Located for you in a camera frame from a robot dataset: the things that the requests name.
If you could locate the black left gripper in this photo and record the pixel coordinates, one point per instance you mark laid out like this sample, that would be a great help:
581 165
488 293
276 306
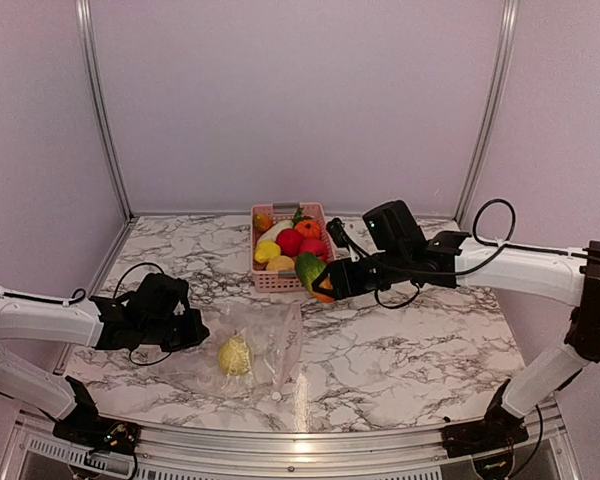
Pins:
196 333

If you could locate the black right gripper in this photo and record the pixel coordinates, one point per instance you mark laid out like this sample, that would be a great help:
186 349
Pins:
343 280

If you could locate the green orange fake mango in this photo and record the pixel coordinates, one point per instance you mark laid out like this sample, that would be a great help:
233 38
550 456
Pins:
308 268

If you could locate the pink fake fruit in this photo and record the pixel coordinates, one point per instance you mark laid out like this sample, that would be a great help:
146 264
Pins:
315 247

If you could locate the orange fake pumpkin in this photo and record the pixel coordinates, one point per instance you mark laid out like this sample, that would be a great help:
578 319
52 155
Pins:
309 229

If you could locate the red fake pepper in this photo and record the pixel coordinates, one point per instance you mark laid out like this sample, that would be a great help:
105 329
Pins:
289 241

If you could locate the peach fake fruit with leaf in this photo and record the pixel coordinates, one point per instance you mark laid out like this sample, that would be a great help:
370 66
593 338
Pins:
281 263

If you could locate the pale yellow fake fruit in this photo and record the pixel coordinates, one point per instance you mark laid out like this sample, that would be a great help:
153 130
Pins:
235 357

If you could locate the yellow fake lemon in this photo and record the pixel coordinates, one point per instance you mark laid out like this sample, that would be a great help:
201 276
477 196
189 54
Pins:
266 251

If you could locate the clear zip top bag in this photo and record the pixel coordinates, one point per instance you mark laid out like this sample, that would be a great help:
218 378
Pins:
274 334

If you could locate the orange red fake fruit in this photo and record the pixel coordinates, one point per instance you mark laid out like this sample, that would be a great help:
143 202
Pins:
262 223

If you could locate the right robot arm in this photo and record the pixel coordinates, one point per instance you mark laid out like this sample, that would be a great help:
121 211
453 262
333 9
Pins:
454 259

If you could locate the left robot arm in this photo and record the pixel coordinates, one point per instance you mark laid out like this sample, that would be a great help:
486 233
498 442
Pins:
158 314

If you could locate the pink perforated plastic basket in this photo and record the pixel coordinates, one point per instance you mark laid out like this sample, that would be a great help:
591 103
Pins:
285 281

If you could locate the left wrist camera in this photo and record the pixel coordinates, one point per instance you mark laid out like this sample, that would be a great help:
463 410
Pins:
181 288

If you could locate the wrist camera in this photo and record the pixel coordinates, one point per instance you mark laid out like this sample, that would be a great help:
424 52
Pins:
336 229
181 288

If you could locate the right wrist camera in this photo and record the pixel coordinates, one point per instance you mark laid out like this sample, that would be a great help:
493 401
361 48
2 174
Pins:
336 229

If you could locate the front aluminium rail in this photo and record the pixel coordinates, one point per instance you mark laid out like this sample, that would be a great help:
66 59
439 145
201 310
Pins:
170 452

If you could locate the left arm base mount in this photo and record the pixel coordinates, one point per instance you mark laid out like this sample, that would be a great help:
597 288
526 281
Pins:
85 426

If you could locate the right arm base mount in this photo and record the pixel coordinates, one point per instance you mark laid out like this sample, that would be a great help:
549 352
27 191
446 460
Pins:
497 429

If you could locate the right aluminium frame post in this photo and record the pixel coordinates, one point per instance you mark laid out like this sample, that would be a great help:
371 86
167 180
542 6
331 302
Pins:
495 91

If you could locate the aluminium frame post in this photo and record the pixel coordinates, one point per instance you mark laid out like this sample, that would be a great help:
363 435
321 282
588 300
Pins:
89 49
495 91

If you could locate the left aluminium frame post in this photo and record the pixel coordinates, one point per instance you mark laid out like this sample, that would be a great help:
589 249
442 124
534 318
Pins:
89 49

